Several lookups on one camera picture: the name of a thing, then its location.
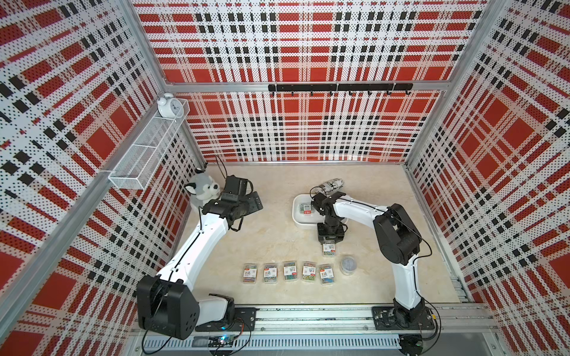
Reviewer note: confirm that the white alarm clock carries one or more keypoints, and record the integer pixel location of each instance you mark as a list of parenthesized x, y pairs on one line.
[(169, 107)]

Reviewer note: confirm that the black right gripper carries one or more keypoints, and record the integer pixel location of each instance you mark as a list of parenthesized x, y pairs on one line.
[(336, 237)]

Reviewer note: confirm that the white plastic storage box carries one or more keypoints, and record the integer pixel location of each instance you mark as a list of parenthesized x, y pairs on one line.
[(304, 215)]

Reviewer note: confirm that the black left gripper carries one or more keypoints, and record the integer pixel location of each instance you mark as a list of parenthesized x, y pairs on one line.
[(254, 202)]

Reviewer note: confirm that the round clear paper clip box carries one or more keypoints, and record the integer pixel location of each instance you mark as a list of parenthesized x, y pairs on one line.
[(348, 265)]

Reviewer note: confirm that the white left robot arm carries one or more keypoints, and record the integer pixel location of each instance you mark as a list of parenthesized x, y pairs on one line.
[(165, 302)]

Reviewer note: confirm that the grey white husky plush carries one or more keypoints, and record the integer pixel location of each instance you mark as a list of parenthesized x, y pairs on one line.
[(202, 188)]

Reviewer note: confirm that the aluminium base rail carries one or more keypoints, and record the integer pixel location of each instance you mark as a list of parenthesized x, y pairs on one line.
[(332, 319)]

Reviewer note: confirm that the newspaper print pouch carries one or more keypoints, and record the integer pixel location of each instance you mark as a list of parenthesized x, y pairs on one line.
[(331, 186)]

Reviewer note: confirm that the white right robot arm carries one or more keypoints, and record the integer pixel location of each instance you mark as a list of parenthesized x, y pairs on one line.
[(398, 239)]

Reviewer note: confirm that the white wire mesh shelf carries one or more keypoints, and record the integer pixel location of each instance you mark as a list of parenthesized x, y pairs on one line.
[(139, 164)]

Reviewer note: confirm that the black wall hook rail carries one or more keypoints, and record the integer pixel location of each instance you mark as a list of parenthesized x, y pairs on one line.
[(341, 87)]

